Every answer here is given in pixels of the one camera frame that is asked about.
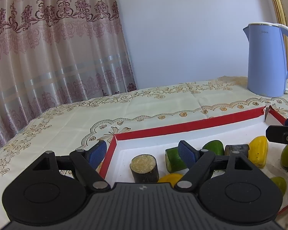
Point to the pink floral curtain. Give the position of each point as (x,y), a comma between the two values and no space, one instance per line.
(52,60)

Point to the green fruit chunk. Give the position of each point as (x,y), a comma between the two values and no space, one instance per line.
(173,160)

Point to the gold picture frame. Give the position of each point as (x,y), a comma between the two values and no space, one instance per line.
(277,2)

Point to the yellow fruit piece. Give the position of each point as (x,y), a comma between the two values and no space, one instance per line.
(169,178)

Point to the bright green round fruit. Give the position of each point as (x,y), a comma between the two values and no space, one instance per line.
(279,184)

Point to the yellow mango piece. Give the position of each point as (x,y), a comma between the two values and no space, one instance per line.
(258,152)

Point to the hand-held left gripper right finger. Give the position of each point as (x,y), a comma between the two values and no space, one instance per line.
(186,153)

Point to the cream embroidered tablecloth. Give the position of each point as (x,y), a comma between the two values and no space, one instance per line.
(62,124)

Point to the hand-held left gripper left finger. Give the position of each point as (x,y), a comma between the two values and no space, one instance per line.
(97,152)

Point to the green mango piece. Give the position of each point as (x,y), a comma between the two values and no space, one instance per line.
(214,147)

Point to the dark-skinned sugarcane piece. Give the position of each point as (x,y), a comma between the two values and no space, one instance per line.
(144,169)
(237,149)

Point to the red-rimmed white cardboard tray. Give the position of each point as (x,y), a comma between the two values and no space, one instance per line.
(158,139)

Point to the blue electric kettle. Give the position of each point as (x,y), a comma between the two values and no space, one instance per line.
(266,62)

